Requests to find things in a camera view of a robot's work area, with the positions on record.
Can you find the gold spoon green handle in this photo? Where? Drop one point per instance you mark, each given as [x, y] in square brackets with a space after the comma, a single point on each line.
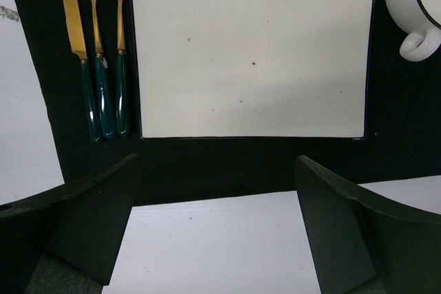
[106, 108]

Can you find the white square plate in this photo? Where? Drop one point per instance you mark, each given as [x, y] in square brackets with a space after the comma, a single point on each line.
[232, 68]

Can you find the black placemat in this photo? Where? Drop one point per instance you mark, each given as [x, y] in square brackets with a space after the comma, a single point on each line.
[402, 133]

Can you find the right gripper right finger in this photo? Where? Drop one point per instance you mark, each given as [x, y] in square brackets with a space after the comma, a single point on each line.
[363, 242]

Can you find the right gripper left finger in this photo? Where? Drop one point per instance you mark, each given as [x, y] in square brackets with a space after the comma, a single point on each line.
[67, 239]

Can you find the white bowl with handles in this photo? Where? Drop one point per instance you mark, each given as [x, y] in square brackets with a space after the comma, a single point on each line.
[420, 19]

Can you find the gold knife green handle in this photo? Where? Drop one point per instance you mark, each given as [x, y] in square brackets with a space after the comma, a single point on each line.
[77, 44]

